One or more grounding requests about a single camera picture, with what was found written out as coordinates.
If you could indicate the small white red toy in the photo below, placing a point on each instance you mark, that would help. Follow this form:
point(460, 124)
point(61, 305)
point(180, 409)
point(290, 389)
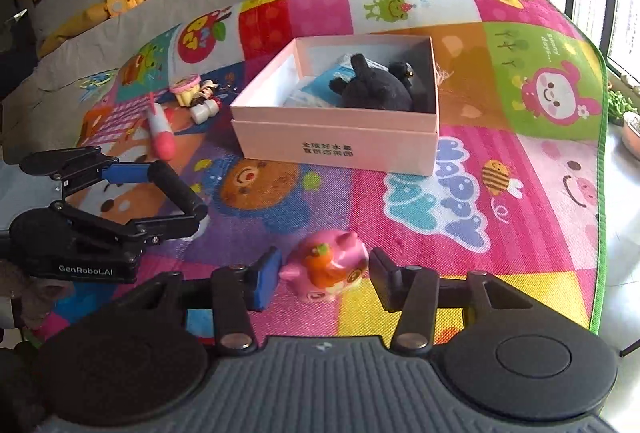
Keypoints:
point(205, 112)

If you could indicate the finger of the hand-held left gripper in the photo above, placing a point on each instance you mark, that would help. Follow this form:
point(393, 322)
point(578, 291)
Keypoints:
point(125, 173)
point(177, 188)

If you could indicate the black plush toy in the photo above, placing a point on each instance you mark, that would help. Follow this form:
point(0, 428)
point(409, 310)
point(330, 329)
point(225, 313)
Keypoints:
point(375, 88)

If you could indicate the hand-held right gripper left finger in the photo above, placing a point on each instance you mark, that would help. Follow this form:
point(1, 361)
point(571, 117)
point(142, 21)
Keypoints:
point(265, 278)

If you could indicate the colourful cartoon play mat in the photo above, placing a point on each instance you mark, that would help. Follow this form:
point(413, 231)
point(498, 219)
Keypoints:
point(500, 233)

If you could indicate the pink cardboard box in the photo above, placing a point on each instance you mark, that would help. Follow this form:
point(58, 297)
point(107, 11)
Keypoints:
point(340, 143)

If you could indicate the pink pig toy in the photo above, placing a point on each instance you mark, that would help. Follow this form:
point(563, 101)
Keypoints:
point(325, 263)

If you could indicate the small doll figurine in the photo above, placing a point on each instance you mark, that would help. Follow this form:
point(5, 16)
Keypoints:
point(210, 90)

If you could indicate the person's left hand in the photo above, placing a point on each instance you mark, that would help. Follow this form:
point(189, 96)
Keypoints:
point(42, 303)

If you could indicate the blue white plastic packet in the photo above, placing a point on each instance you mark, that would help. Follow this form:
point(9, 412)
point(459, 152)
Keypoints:
point(320, 85)

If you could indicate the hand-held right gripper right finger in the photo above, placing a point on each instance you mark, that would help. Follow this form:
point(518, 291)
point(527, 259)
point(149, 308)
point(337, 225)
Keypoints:
point(382, 278)

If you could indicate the potted green succulent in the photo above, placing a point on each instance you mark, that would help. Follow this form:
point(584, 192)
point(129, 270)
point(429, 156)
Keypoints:
point(627, 113)

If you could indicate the yellow pink cupcake toy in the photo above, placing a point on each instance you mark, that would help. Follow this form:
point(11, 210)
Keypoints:
point(184, 88)

